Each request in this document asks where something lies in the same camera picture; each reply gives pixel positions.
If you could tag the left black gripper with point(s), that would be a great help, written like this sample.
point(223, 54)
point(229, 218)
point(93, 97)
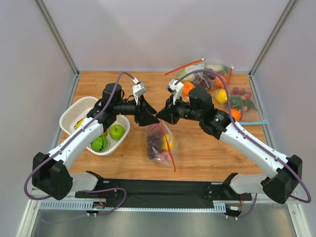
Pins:
point(140, 110)

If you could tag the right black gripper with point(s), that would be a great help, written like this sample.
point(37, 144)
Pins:
point(173, 111)

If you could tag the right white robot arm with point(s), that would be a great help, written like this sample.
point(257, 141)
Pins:
point(281, 172)

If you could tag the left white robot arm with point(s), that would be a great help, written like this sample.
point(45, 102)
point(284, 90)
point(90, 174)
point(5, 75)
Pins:
point(51, 170)

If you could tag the purple grapes in held bag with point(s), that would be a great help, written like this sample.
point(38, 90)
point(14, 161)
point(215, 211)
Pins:
point(154, 143)

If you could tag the yellow fake pear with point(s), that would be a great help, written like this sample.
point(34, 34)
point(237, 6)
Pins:
point(168, 141)

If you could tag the orange fake fruit left bag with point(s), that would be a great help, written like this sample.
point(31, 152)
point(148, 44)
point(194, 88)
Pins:
point(188, 86)

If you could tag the green fake apple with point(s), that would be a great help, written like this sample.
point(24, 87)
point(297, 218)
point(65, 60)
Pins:
point(116, 131)

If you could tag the green fake cabbage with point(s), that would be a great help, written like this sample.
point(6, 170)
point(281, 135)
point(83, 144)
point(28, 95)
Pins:
point(181, 74)

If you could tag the dark purple fake grapes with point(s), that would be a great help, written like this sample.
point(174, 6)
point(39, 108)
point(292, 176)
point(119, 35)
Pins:
point(204, 79)

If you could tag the green striped fake melon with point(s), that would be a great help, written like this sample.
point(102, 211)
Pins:
point(99, 144)

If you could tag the yellow fake apple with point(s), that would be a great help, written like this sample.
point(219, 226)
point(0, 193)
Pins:
point(221, 96)

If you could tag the orange fake fruit middle bag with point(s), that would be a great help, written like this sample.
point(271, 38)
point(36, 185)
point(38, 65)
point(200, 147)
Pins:
point(219, 83)

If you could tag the white fake radish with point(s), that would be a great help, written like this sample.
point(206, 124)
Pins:
point(216, 68)

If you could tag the yellow fake banana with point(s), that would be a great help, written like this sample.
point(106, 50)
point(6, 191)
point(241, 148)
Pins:
point(79, 123)

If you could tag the orange fake fruit blue bag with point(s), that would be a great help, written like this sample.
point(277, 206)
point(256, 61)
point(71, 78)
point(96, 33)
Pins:
point(236, 114)

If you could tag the green fake avocado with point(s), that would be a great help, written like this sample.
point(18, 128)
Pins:
point(236, 102)

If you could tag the blue-zip clear bag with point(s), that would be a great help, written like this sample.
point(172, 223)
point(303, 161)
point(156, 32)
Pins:
point(252, 117)

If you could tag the red dragon fruit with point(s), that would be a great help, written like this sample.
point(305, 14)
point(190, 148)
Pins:
point(162, 157)

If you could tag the white perforated plastic basket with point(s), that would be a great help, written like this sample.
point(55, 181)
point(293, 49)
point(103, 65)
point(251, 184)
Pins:
point(90, 128)

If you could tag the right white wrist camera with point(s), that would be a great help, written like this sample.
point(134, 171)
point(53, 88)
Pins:
point(175, 87)

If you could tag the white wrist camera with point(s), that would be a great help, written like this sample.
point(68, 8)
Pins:
point(175, 87)
point(139, 89)

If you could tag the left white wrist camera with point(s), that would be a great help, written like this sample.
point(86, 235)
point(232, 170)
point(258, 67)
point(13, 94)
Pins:
point(139, 89)

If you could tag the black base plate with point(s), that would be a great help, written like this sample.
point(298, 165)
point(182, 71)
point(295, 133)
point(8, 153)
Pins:
point(158, 193)

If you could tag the white slotted cable duct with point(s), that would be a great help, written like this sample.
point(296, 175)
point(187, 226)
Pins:
point(90, 205)

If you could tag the left aluminium frame post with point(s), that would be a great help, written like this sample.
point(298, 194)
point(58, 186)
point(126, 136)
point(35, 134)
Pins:
point(56, 34)

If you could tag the aluminium corner frame post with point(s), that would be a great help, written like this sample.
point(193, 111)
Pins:
point(273, 35)

